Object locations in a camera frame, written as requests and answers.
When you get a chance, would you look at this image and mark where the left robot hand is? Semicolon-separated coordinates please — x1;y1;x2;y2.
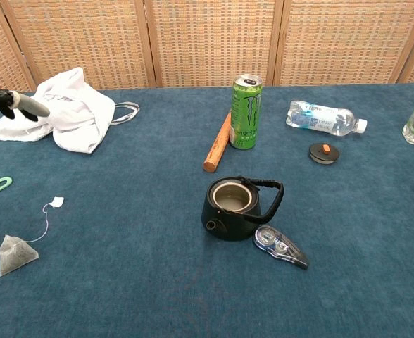
0;81;51;123

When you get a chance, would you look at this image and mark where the pyramid tea bag with string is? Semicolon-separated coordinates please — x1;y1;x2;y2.
0;196;65;277

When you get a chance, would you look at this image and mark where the black teapot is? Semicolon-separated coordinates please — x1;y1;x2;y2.
201;175;285;242

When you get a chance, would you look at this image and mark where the white cloth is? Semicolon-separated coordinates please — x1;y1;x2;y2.
0;66;141;154

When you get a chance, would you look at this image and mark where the black teapot lid orange knob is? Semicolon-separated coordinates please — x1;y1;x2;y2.
308;142;341;165

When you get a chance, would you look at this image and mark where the blue table mat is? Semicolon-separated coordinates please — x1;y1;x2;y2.
0;83;414;338

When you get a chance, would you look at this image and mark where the woven folding screen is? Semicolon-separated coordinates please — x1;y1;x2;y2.
0;0;414;96

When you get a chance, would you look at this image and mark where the wooden rolling stick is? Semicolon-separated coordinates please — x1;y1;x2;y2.
202;109;232;174

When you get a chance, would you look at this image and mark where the green energy drink can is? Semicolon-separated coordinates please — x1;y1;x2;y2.
229;74;264;150

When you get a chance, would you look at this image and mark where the correction tape dispenser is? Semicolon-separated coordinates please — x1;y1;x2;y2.
252;225;310;271

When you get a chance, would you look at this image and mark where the clear water bottle blue label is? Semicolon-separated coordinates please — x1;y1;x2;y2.
285;100;368;137

